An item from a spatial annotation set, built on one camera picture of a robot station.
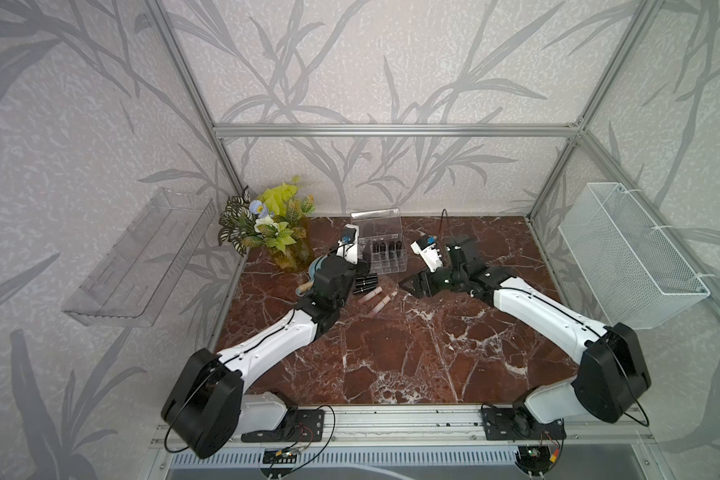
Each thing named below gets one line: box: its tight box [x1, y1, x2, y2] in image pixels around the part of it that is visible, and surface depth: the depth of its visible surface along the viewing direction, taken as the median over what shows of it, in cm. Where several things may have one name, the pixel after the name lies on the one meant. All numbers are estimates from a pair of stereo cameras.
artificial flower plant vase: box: [218, 176, 316, 271], surface depth 90 cm
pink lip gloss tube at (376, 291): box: [357, 286, 383, 303], surface depth 98 cm
